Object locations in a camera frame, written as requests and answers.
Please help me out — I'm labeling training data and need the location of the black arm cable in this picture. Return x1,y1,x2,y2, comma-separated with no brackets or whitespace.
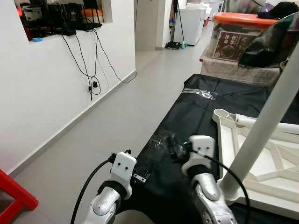
189,148,251,224
70,156,116,224

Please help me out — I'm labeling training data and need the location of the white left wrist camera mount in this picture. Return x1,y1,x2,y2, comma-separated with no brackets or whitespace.
110,152,137,187

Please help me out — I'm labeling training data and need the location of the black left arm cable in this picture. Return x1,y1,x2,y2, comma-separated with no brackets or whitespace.
70,156,116,224

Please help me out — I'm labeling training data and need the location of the black floor power strip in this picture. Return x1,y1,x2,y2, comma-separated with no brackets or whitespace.
164,41,187,49

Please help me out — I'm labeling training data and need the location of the dark glossy bag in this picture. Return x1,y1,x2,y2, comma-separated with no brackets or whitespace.
238,12,299,68

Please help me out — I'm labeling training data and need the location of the crossed clear tape patch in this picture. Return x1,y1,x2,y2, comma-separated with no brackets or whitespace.
140,133,176,161

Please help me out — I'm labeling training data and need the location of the black table cloth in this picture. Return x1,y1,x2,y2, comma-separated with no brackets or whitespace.
114,74,299,224

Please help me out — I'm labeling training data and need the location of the black looped wall cable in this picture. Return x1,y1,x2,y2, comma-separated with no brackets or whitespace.
61,30,102,101

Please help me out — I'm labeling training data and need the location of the black long wall cable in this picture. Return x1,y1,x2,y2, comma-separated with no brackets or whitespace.
93,28,137,84

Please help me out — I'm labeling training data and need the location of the black cap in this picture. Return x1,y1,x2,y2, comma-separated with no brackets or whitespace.
257,1,299,20

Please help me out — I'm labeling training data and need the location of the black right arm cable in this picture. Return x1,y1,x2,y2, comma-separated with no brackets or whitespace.
189,148,251,224

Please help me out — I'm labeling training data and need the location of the red plastic stool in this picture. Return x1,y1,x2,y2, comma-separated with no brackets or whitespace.
0,169,39,224

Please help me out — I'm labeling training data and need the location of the beige speckled low platform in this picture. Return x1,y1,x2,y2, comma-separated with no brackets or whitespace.
201,56,281,87

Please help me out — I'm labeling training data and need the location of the black wifi router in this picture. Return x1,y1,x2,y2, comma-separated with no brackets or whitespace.
19,0,103,40

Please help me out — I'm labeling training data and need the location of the white plastic table top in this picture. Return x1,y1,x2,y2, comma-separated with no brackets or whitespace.
213,108,299,220

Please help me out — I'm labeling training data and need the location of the clear tape strip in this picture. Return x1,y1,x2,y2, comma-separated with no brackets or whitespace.
181,88,218,100

